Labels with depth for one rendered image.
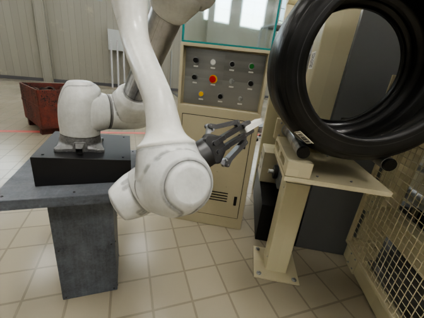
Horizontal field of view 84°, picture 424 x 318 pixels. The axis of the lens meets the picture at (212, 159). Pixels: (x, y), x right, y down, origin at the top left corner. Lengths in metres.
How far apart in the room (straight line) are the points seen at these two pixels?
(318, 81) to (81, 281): 1.47
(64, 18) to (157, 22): 10.71
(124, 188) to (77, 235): 0.78
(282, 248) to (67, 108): 1.31
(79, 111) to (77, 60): 10.36
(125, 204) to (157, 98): 0.22
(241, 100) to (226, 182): 0.58
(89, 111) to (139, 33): 0.54
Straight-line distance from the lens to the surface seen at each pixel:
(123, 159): 1.03
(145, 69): 0.47
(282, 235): 1.48
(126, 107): 1.06
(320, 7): 0.80
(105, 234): 1.25
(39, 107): 3.99
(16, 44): 11.86
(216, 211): 1.82
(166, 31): 0.85
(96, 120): 1.08
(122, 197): 0.50
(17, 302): 1.61
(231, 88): 1.58
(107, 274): 1.42
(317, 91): 1.21
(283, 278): 1.64
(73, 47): 11.42
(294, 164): 0.87
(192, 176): 0.32
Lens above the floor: 1.13
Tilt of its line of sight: 21 degrees down
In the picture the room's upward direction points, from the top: 6 degrees clockwise
